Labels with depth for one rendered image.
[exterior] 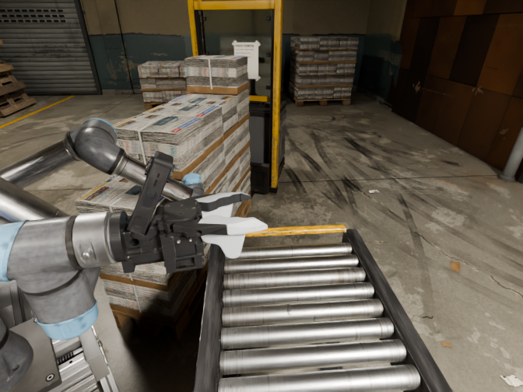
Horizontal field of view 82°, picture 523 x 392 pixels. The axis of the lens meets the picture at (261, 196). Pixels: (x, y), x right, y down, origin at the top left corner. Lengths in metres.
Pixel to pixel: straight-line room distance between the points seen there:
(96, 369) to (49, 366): 0.11
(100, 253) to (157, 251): 0.07
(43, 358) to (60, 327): 0.37
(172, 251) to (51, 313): 0.19
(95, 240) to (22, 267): 0.09
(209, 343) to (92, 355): 0.29
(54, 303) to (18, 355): 0.39
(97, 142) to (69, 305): 0.64
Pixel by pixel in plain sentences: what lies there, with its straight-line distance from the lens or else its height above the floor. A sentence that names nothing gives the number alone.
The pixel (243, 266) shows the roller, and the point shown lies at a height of 0.79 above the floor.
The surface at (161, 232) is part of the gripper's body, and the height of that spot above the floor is 1.23.
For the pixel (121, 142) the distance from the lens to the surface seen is 1.61.
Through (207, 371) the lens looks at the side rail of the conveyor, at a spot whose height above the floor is 0.80.
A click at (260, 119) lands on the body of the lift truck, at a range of 2.92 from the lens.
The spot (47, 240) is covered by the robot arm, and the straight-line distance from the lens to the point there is 0.47.
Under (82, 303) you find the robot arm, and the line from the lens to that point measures 0.54.
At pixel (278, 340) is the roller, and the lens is 0.85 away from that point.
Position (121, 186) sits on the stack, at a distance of 1.55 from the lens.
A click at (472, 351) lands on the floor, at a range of 2.08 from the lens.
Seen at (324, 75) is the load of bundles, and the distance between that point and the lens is 6.70.
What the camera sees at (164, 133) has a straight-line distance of 1.45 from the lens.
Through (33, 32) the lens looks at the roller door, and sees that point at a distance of 9.23.
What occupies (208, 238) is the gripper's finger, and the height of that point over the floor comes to 1.22.
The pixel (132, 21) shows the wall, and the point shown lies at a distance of 8.44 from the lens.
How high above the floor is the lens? 1.48
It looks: 29 degrees down
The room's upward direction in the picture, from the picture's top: straight up
